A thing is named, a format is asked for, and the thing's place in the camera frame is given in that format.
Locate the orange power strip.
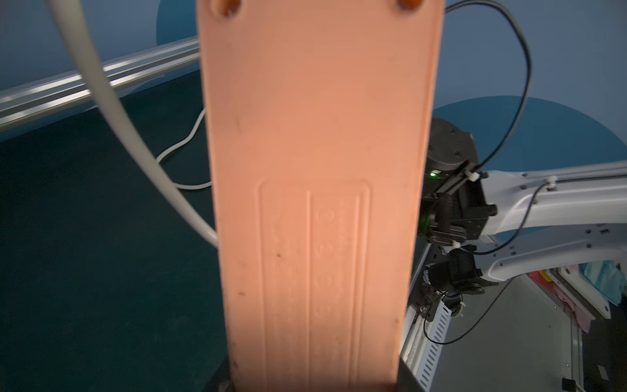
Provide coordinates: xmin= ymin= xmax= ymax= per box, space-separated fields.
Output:
xmin=196 ymin=1 xmax=445 ymax=391

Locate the white power cord with plug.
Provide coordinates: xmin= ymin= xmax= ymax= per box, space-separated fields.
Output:
xmin=47 ymin=0 xmax=220 ymax=249

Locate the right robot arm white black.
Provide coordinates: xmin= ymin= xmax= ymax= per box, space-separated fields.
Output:
xmin=418 ymin=119 xmax=626 ymax=293

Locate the aluminium back frame rail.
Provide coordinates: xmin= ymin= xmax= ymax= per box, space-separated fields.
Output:
xmin=0 ymin=37 xmax=202 ymax=133

